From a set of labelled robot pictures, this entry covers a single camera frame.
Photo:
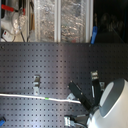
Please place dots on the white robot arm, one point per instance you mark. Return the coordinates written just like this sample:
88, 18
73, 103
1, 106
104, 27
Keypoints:
110, 107

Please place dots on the red tool top left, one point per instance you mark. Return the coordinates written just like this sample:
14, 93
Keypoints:
8, 8

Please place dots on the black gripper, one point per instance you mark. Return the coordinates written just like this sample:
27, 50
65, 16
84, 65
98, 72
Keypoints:
96, 91

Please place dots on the metal clip under gripper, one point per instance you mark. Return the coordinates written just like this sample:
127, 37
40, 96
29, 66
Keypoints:
71, 97

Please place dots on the metal cable clip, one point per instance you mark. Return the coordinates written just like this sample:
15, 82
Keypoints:
36, 84

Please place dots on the metal bracket bottom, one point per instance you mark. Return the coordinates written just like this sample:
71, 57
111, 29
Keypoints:
70, 120

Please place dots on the blue handled tool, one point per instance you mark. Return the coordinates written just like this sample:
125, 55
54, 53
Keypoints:
94, 34

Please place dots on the clear plastic bin left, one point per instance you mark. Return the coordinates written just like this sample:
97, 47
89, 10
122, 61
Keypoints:
44, 20

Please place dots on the blue object bottom left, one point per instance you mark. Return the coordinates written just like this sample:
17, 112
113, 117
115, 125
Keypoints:
2, 121

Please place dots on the clear plastic bin right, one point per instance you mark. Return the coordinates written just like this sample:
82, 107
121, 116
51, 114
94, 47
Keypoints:
73, 20

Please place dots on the clear plastic bin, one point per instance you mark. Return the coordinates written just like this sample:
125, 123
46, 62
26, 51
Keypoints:
44, 20
73, 20

